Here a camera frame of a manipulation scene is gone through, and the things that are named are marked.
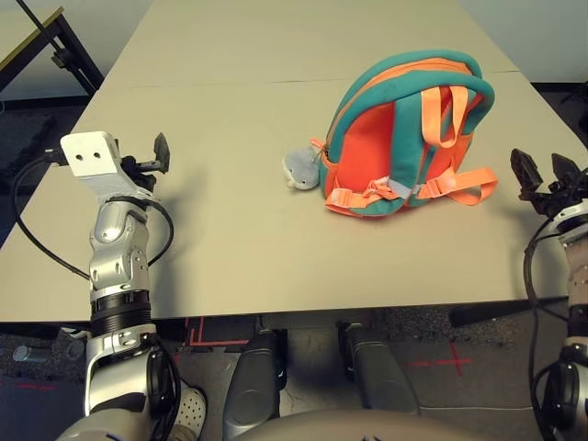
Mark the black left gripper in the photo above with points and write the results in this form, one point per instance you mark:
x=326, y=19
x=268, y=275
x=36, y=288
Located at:
x=138, y=177

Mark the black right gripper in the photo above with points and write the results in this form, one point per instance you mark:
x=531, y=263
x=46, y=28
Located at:
x=546, y=197

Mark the orange and teal backpack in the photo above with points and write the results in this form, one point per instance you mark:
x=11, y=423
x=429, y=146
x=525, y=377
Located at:
x=367, y=156

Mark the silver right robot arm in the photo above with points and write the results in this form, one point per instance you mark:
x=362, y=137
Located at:
x=579, y=275

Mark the black-framed side table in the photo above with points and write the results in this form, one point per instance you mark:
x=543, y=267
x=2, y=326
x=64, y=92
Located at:
x=80, y=69

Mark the silver cylinder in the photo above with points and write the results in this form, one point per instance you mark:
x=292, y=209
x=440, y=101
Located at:
x=28, y=354

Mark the grey robot left leg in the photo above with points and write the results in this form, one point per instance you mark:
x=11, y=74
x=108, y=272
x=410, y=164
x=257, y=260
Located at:
x=252, y=381

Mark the grey robot leg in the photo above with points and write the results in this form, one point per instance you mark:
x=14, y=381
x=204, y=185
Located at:
x=379, y=372
x=252, y=381

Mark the white perforated shoe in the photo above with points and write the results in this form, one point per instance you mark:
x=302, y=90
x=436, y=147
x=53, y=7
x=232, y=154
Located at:
x=192, y=406

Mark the grey robot right leg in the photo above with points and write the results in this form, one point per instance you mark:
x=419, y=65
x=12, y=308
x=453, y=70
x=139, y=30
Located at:
x=379, y=372

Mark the khaki trouser leg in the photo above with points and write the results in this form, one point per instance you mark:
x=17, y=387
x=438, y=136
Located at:
x=184, y=434

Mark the grey robot torso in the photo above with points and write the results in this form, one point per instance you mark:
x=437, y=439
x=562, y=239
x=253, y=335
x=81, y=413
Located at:
x=358, y=429

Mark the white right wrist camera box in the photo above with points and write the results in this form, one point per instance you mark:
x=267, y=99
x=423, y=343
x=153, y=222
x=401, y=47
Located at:
x=572, y=213

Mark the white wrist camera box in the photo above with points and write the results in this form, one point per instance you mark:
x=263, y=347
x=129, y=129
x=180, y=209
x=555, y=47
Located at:
x=89, y=156
x=572, y=213

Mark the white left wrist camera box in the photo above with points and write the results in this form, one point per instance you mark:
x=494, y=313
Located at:
x=89, y=156

